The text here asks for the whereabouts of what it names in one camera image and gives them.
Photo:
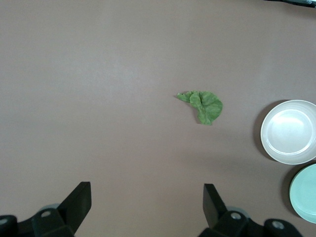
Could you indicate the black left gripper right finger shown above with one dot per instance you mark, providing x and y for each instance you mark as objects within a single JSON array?
[{"x": 214, "y": 209}]

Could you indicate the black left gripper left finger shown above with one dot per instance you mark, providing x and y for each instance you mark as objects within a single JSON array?
[{"x": 74, "y": 207}]

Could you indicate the green lettuce leaf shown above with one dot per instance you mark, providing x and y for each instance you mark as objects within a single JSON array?
[{"x": 208, "y": 108}]

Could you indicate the mint green plate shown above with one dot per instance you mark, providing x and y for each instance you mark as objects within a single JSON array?
[{"x": 304, "y": 195}]

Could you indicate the beige plate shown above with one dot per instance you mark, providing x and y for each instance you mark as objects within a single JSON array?
[{"x": 288, "y": 130}]

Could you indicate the brown table cover sheet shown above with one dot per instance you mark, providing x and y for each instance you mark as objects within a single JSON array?
[{"x": 98, "y": 98}]

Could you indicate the black table edge strip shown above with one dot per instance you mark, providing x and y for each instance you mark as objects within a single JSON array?
[{"x": 291, "y": 2}]

